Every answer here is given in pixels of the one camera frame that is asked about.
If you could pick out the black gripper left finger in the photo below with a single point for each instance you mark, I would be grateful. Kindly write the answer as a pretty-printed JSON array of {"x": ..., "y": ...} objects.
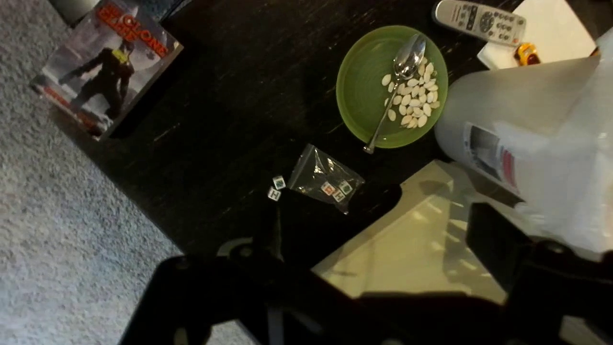
[{"x": 197, "y": 300}]

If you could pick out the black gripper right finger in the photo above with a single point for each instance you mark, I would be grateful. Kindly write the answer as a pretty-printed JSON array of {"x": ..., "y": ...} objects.
[{"x": 561, "y": 300}]

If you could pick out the pile of white seeds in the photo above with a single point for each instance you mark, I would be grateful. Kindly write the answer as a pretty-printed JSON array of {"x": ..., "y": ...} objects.
[{"x": 413, "y": 107}]

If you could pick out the yellow green round plate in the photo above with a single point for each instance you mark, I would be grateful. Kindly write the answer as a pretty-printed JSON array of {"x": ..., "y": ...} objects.
[{"x": 364, "y": 84}]

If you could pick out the silver metal spoon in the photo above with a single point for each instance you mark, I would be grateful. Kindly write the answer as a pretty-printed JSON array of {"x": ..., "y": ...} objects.
[{"x": 408, "y": 59}]

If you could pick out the white lattice wooden shelf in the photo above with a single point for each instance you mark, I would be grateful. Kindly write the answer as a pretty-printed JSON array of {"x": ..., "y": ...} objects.
[{"x": 413, "y": 250}]

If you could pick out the small white die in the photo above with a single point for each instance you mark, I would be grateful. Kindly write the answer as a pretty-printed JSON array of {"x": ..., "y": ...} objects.
[
  {"x": 327, "y": 189},
  {"x": 343, "y": 193},
  {"x": 277, "y": 183},
  {"x": 274, "y": 195}
]

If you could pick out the translucent white plastic jug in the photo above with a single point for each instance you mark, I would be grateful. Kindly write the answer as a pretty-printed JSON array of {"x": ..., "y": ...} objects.
[{"x": 548, "y": 141}]

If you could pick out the clear plastic zip bag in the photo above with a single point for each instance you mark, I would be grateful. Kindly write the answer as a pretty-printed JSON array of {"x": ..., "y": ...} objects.
[{"x": 316, "y": 168}]

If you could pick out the DVD case with dark figure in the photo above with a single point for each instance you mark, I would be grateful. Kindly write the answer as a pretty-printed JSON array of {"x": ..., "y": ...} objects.
[{"x": 107, "y": 70}]

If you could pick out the small orange yellow object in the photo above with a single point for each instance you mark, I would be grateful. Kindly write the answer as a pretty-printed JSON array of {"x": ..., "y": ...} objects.
[{"x": 526, "y": 55}]

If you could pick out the white paper sheet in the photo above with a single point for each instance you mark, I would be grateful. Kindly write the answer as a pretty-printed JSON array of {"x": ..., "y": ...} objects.
[{"x": 555, "y": 30}]

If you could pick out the grey white remote control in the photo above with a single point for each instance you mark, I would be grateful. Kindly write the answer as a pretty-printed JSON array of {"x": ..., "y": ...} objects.
[{"x": 479, "y": 20}]

